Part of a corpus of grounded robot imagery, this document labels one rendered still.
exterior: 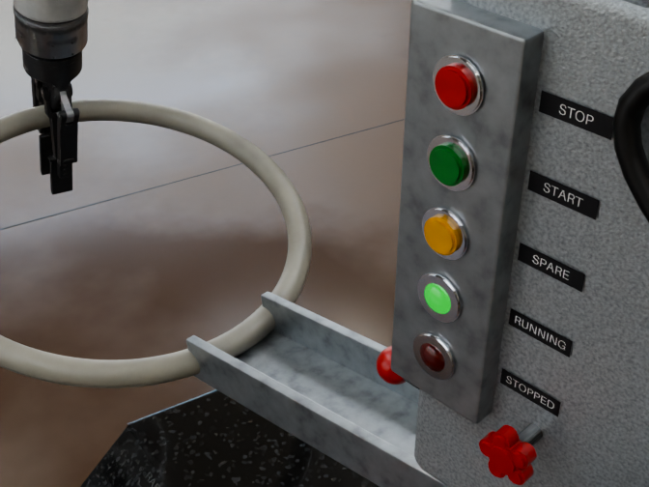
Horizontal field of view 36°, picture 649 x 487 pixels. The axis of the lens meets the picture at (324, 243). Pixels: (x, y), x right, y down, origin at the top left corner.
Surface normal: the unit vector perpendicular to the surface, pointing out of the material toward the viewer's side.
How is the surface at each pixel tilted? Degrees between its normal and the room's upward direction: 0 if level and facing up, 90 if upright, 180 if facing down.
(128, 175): 0
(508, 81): 90
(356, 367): 90
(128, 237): 0
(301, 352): 8
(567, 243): 90
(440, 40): 90
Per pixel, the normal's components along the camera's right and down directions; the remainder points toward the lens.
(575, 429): -0.70, 0.40
